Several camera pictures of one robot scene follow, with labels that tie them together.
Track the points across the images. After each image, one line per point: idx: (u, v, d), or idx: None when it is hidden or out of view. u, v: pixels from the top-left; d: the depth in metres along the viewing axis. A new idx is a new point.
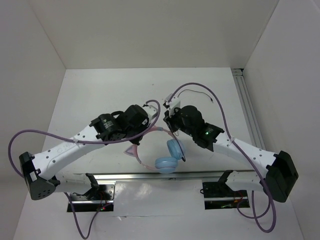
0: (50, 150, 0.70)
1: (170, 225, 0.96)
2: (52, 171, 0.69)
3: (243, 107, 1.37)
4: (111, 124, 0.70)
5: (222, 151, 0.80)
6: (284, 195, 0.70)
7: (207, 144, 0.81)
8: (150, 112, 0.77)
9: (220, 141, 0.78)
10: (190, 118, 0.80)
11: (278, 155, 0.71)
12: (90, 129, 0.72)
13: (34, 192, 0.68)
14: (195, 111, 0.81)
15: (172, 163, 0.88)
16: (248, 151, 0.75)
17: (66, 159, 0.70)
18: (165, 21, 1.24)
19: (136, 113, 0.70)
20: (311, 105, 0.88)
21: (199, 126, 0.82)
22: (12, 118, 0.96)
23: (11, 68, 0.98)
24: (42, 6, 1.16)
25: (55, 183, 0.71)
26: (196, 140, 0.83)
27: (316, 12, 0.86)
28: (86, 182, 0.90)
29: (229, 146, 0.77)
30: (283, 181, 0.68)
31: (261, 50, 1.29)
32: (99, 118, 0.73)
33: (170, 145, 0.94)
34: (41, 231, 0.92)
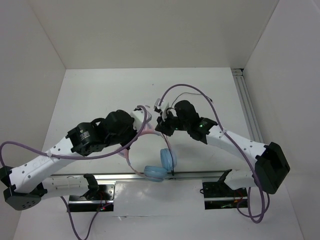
0: (27, 165, 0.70)
1: (169, 225, 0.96)
2: (29, 184, 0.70)
3: (243, 108, 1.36)
4: (89, 134, 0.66)
5: (213, 142, 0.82)
6: (274, 187, 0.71)
7: (200, 136, 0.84)
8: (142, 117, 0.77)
9: (212, 133, 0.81)
10: (183, 111, 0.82)
11: (268, 146, 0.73)
12: (66, 142, 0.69)
13: (16, 204, 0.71)
14: (188, 104, 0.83)
15: (159, 175, 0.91)
16: (240, 142, 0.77)
17: (42, 174, 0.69)
18: (164, 20, 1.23)
19: (116, 121, 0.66)
20: (311, 105, 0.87)
21: (193, 119, 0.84)
22: (12, 118, 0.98)
23: (11, 69, 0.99)
24: (41, 6, 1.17)
25: (39, 195, 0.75)
26: (190, 134, 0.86)
27: (316, 10, 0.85)
28: (82, 186, 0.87)
29: (221, 138, 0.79)
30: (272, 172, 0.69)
31: (261, 49, 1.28)
32: (75, 128, 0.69)
33: (163, 154, 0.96)
34: (41, 231, 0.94)
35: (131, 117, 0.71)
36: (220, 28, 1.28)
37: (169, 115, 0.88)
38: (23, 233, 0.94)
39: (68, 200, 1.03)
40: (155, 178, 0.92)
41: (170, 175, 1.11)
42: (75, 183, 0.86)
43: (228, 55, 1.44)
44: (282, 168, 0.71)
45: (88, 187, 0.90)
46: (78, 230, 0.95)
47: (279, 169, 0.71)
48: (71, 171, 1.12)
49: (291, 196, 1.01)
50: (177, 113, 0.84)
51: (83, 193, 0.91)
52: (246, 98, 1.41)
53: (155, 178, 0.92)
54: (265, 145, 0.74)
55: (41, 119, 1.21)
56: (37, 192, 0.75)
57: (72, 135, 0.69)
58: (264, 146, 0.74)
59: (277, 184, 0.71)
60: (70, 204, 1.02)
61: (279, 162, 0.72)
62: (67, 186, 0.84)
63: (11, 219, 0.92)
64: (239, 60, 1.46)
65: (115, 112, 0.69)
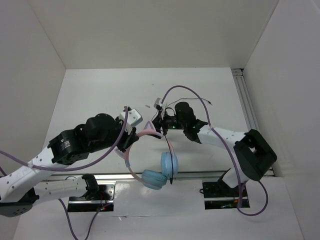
0: (11, 175, 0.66)
1: (169, 225, 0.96)
2: (15, 195, 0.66)
3: (243, 108, 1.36)
4: (69, 144, 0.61)
5: (204, 138, 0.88)
6: (259, 174, 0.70)
7: (194, 137, 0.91)
8: (129, 120, 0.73)
9: (202, 131, 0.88)
10: (183, 112, 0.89)
11: (248, 133, 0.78)
12: (48, 152, 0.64)
13: (6, 212, 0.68)
14: (188, 108, 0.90)
15: (158, 183, 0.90)
16: (223, 133, 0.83)
17: (27, 184, 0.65)
18: (163, 20, 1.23)
19: (94, 128, 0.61)
20: (311, 106, 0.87)
21: (191, 121, 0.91)
22: (12, 118, 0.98)
23: (11, 70, 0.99)
24: (41, 6, 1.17)
25: (29, 201, 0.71)
26: (186, 133, 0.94)
27: (316, 10, 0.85)
28: (79, 187, 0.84)
29: (209, 133, 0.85)
30: (253, 155, 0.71)
31: (261, 50, 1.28)
32: (56, 137, 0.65)
33: (163, 160, 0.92)
34: (41, 231, 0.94)
35: (112, 121, 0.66)
36: (220, 28, 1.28)
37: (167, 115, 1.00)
38: (23, 233, 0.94)
39: (68, 200, 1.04)
40: (152, 185, 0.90)
41: None
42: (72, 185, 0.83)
43: (228, 56, 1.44)
44: (266, 154, 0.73)
45: (86, 189, 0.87)
46: (78, 230, 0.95)
47: (263, 155, 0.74)
48: (71, 171, 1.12)
49: (291, 196, 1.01)
50: (177, 113, 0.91)
51: (82, 193, 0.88)
52: (246, 98, 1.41)
53: (152, 186, 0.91)
54: (245, 133, 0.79)
55: (41, 120, 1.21)
56: (28, 199, 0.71)
57: (53, 144, 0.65)
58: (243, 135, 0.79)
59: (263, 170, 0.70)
60: (70, 204, 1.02)
61: (261, 148, 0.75)
62: (64, 189, 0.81)
63: (11, 219, 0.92)
64: (240, 59, 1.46)
65: (95, 117, 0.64)
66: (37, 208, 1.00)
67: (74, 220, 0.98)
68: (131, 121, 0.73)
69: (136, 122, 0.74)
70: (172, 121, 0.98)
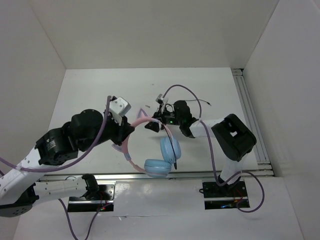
0: (4, 177, 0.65)
1: (169, 225, 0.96)
2: (10, 197, 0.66)
3: (243, 108, 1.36)
4: (54, 144, 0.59)
5: (195, 131, 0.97)
6: (238, 156, 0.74)
7: (188, 133, 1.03)
8: (116, 109, 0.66)
9: (193, 125, 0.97)
10: (180, 110, 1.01)
11: (227, 117, 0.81)
12: (35, 153, 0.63)
13: (4, 213, 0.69)
14: (185, 106, 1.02)
15: (164, 170, 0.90)
16: (207, 122, 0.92)
17: (19, 186, 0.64)
18: (163, 20, 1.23)
19: (79, 125, 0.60)
20: (311, 105, 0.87)
21: (187, 118, 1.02)
22: (12, 118, 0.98)
23: (11, 70, 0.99)
24: (41, 6, 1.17)
25: (29, 201, 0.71)
26: (182, 130, 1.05)
27: (316, 11, 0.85)
28: (79, 187, 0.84)
29: (198, 125, 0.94)
30: (231, 137, 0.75)
31: (261, 50, 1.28)
32: (43, 137, 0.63)
33: (162, 146, 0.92)
34: (41, 231, 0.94)
35: (100, 117, 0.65)
36: (220, 28, 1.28)
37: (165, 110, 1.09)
38: (23, 233, 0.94)
39: (68, 200, 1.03)
40: (158, 174, 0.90)
41: (170, 175, 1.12)
42: (72, 185, 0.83)
43: (228, 56, 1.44)
44: (244, 134, 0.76)
45: (86, 189, 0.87)
46: (78, 230, 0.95)
47: (242, 136, 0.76)
48: (71, 171, 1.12)
49: (291, 196, 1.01)
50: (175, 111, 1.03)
51: (82, 193, 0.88)
52: (246, 98, 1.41)
53: (158, 174, 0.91)
54: (225, 118, 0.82)
55: (41, 120, 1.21)
56: (28, 199, 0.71)
57: (40, 144, 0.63)
58: (223, 120, 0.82)
59: (241, 148, 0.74)
60: (70, 204, 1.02)
61: (239, 130, 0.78)
62: (63, 189, 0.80)
63: (11, 219, 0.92)
64: (240, 59, 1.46)
65: (82, 114, 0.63)
66: (37, 208, 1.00)
67: (74, 220, 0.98)
68: (118, 111, 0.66)
69: (125, 110, 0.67)
70: (170, 117, 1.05)
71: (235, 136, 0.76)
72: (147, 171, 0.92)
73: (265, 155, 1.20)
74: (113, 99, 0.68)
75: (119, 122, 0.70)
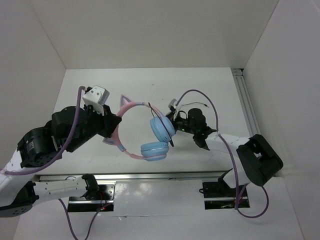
0: None
1: (170, 225, 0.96)
2: (4, 199, 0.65)
3: (243, 108, 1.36)
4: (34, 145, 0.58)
5: (211, 144, 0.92)
6: (263, 180, 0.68)
7: (203, 144, 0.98)
8: (94, 98, 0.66)
9: (209, 137, 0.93)
10: (195, 119, 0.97)
11: (253, 138, 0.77)
12: (17, 156, 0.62)
13: (4, 214, 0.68)
14: (201, 116, 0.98)
15: (162, 150, 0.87)
16: (228, 138, 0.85)
17: (9, 189, 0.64)
18: (164, 20, 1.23)
19: (59, 124, 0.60)
20: (311, 105, 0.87)
21: (201, 128, 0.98)
22: (12, 118, 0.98)
23: (12, 70, 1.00)
24: (41, 6, 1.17)
25: (29, 201, 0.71)
26: (195, 140, 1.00)
27: (316, 11, 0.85)
28: (79, 187, 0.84)
29: (216, 139, 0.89)
30: (256, 159, 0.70)
31: (261, 50, 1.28)
32: (23, 138, 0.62)
33: (153, 126, 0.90)
34: (41, 231, 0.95)
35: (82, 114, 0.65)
36: (220, 28, 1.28)
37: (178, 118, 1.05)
38: (23, 233, 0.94)
39: (68, 200, 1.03)
40: (157, 156, 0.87)
41: (170, 175, 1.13)
42: (72, 185, 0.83)
43: (228, 56, 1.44)
44: (271, 158, 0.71)
45: (86, 189, 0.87)
46: (78, 230, 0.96)
47: (267, 160, 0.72)
48: (71, 171, 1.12)
49: (291, 196, 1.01)
50: (189, 120, 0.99)
51: (82, 193, 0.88)
52: (246, 98, 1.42)
53: (157, 156, 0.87)
54: (250, 138, 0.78)
55: (41, 120, 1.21)
56: (27, 199, 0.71)
57: (22, 145, 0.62)
58: (248, 140, 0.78)
59: (266, 173, 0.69)
60: (70, 204, 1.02)
61: (266, 153, 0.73)
62: (64, 190, 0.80)
63: (11, 219, 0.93)
64: (240, 59, 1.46)
65: (64, 113, 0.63)
66: (36, 208, 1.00)
67: (73, 220, 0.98)
68: (97, 99, 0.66)
69: (104, 97, 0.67)
70: (183, 124, 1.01)
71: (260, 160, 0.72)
72: (145, 155, 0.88)
73: None
74: (86, 92, 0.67)
75: (101, 113, 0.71)
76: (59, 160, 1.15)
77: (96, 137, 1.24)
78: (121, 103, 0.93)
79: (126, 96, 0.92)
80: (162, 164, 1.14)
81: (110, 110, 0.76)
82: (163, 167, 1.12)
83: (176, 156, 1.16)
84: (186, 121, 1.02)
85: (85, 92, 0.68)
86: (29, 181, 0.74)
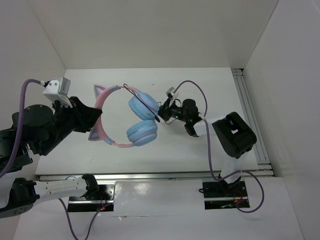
0: None
1: (170, 225, 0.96)
2: None
3: (243, 108, 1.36)
4: None
5: (199, 129, 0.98)
6: (237, 151, 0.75)
7: (192, 132, 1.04)
8: (54, 89, 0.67)
9: (197, 123, 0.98)
10: (189, 110, 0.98)
11: (229, 116, 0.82)
12: None
13: (6, 213, 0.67)
14: (195, 106, 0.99)
15: (149, 128, 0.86)
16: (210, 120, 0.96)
17: None
18: (164, 20, 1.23)
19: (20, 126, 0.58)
20: (311, 105, 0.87)
21: (194, 118, 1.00)
22: (13, 118, 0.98)
23: (12, 71, 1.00)
24: (41, 7, 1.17)
25: (30, 201, 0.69)
26: (186, 128, 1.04)
27: (316, 12, 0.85)
28: (79, 188, 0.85)
29: (202, 123, 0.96)
30: (229, 133, 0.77)
31: (261, 50, 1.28)
32: None
33: (133, 107, 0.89)
34: (41, 232, 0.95)
35: (49, 115, 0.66)
36: (220, 28, 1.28)
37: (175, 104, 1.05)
38: (23, 233, 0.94)
39: (68, 200, 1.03)
40: (145, 135, 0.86)
41: (170, 175, 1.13)
42: (72, 185, 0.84)
43: (228, 56, 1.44)
44: (244, 132, 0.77)
45: (86, 189, 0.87)
46: (78, 230, 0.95)
47: (242, 133, 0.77)
48: (71, 171, 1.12)
49: (291, 196, 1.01)
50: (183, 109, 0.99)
51: (82, 193, 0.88)
52: (246, 97, 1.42)
53: (147, 137, 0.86)
54: (226, 116, 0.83)
55: None
56: (28, 198, 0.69)
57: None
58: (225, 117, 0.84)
59: (239, 146, 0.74)
60: (70, 204, 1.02)
61: (240, 128, 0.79)
62: (64, 189, 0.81)
63: (11, 219, 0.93)
64: (240, 59, 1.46)
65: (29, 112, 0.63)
66: (36, 209, 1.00)
67: (73, 221, 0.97)
68: (57, 89, 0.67)
69: (62, 85, 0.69)
70: (177, 112, 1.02)
71: (235, 134, 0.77)
72: (135, 140, 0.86)
73: (265, 155, 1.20)
74: (44, 87, 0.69)
75: (69, 106, 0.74)
76: (59, 160, 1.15)
77: None
78: (96, 93, 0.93)
79: (99, 85, 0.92)
80: (162, 164, 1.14)
81: (79, 101, 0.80)
82: (163, 167, 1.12)
83: (176, 156, 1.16)
84: (179, 109, 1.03)
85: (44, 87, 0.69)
86: (30, 181, 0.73)
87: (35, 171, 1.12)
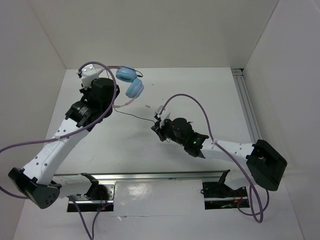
0: (38, 157, 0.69)
1: (170, 225, 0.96)
2: (49, 173, 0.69)
3: (243, 108, 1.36)
4: (86, 108, 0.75)
5: (209, 154, 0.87)
6: (276, 184, 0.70)
7: (197, 153, 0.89)
8: (91, 72, 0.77)
9: (205, 146, 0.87)
10: (181, 130, 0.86)
11: (256, 144, 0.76)
12: (67, 122, 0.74)
13: (41, 199, 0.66)
14: (186, 124, 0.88)
15: (141, 83, 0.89)
16: (229, 147, 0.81)
17: (62, 154, 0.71)
18: (164, 20, 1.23)
19: (102, 87, 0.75)
20: (311, 105, 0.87)
21: (190, 136, 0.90)
22: (12, 118, 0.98)
23: (12, 70, 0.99)
24: (40, 7, 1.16)
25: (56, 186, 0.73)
26: (188, 150, 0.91)
27: (316, 12, 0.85)
28: (85, 180, 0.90)
29: (214, 148, 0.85)
30: (265, 167, 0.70)
31: (260, 50, 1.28)
32: (71, 108, 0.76)
33: (120, 73, 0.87)
34: (41, 232, 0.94)
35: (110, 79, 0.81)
36: (220, 28, 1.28)
37: (166, 124, 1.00)
38: (23, 234, 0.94)
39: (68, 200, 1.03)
40: (141, 89, 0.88)
41: (170, 175, 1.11)
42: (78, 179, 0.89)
43: (228, 56, 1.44)
44: (277, 161, 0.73)
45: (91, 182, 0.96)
46: (79, 230, 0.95)
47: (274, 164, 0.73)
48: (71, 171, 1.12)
49: (291, 196, 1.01)
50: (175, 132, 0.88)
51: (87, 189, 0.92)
52: (246, 97, 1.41)
53: (141, 89, 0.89)
54: (252, 144, 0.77)
55: (41, 120, 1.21)
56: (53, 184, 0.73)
57: (71, 115, 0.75)
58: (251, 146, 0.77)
59: (276, 177, 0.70)
60: (70, 204, 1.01)
61: (271, 157, 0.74)
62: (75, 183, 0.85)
63: (12, 220, 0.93)
64: (240, 59, 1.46)
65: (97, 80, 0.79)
66: (36, 209, 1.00)
67: (73, 221, 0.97)
68: (94, 71, 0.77)
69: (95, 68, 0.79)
70: (169, 133, 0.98)
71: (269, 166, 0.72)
72: (134, 95, 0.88)
73: None
74: (80, 74, 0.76)
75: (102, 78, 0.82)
76: None
77: (95, 137, 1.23)
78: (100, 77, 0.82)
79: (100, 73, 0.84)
80: (162, 164, 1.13)
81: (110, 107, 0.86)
82: (163, 167, 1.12)
83: (176, 156, 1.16)
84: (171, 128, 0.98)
85: (78, 75, 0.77)
86: None
87: None
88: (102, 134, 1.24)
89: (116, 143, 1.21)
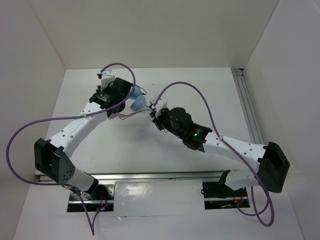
0: (64, 130, 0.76)
1: (169, 225, 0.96)
2: (71, 146, 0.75)
3: (243, 108, 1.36)
4: (108, 96, 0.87)
5: (211, 149, 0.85)
6: (280, 187, 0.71)
7: (197, 145, 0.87)
8: (110, 74, 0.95)
9: (208, 141, 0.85)
10: (180, 121, 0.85)
11: (267, 147, 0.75)
12: (91, 105, 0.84)
13: (61, 172, 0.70)
14: (184, 114, 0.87)
15: (144, 98, 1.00)
16: (238, 147, 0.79)
17: (84, 131, 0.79)
18: (164, 20, 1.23)
19: (123, 82, 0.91)
20: (311, 105, 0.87)
21: (189, 126, 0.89)
22: (13, 118, 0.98)
23: (12, 71, 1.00)
24: (40, 6, 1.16)
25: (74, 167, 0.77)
26: (188, 143, 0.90)
27: (316, 12, 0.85)
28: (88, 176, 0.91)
29: (219, 145, 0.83)
30: (274, 171, 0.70)
31: (261, 50, 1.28)
32: (94, 96, 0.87)
33: None
34: (41, 232, 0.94)
35: None
36: (220, 28, 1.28)
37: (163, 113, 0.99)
38: (22, 234, 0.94)
39: (67, 200, 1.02)
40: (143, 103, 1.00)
41: (170, 175, 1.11)
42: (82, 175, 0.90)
43: (228, 56, 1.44)
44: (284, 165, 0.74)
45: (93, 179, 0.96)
46: (79, 230, 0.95)
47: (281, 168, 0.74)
48: None
49: (291, 196, 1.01)
50: (172, 123, 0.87)
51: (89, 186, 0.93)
52: (246, 97, 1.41)
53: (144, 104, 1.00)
54: (263, 146, 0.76)
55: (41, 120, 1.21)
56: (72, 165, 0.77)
57: (94, 100, 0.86)
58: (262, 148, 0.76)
59: (281, 181, 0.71)
60: (70, 204, 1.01)
61: (279, 160, 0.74)
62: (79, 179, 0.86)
63: (12, 220, 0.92)
64: (240, 59, 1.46)
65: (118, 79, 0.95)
66: (36, 209, 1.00)
67: (73, 221, 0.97)
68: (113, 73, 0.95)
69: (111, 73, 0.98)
70: (167, 122, 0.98)
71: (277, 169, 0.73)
72: (137, 108, 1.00)
73: None
74: (100, 75, 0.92)
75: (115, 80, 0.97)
76: None
77: (95, 136, 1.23)
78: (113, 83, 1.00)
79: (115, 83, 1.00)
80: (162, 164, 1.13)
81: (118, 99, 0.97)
82: (163, 167, 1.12)
83: (177, 156, 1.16)
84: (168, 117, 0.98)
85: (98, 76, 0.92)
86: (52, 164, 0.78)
87: (34, 171, 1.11)
88: (102, 134, 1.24)
89: (116, 143, 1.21)
